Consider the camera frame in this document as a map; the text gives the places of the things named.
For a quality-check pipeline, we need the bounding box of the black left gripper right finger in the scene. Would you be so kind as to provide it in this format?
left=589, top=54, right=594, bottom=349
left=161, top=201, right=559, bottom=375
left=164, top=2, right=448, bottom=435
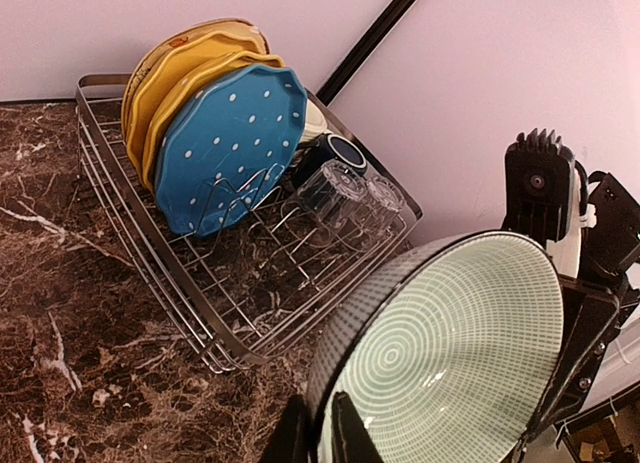
left=331, top=391, right=383, bottom=463

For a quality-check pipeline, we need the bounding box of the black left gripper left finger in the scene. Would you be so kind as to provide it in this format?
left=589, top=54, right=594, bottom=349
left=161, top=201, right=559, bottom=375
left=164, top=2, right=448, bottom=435
left=259, top=395, right=309, bottom=463

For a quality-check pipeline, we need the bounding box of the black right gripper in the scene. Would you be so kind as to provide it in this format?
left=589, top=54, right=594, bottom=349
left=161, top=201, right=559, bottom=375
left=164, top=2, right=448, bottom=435
left=514, top=171, right=639, bottom=462

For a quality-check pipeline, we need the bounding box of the green ceramic bowl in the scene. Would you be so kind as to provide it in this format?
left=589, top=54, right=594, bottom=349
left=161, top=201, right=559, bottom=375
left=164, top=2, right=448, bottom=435
left=306, top=231, right=563, bottom=462

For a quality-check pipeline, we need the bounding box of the clear drinking glass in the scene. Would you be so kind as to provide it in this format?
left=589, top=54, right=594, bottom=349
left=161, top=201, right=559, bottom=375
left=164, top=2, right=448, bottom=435
left=351, top=175, right=405, bottom=238
left=295, top=161, right=366, bottom=232

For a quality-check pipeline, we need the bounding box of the dark blue ceramic mug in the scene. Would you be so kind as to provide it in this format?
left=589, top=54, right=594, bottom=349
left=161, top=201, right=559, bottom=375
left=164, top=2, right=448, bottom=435
left=291, top=133, right=368, bottom=188

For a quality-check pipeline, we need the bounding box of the blue plate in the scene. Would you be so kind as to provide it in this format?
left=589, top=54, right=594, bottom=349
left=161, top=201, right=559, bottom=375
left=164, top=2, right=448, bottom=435
left=154, top=64, right=308, bottom=237

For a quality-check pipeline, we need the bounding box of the cream ceramic mug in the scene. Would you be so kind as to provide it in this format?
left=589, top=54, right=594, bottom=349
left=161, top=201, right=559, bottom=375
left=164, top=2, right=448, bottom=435
left=299, top=99, right=328, bottom=143

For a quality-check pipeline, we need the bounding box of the cream bird pattern plate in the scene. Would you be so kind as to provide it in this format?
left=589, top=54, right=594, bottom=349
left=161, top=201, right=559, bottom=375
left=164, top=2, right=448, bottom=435
left=121, top=18, right=270, bottom=135

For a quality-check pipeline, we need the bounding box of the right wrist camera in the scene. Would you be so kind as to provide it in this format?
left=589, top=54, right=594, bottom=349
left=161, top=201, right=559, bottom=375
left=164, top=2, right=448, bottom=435
left=501, top=128, right=597, bottom=278

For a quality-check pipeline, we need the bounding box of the metal wire dish rack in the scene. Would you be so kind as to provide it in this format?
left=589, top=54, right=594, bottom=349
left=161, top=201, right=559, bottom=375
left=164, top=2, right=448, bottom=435
left=76, top=74, right=423, bottom=373

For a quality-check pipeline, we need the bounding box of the right black frame post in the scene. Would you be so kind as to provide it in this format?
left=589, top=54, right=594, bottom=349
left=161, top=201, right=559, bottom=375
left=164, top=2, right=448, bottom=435
left=316, top=0, right=418, bottom=106

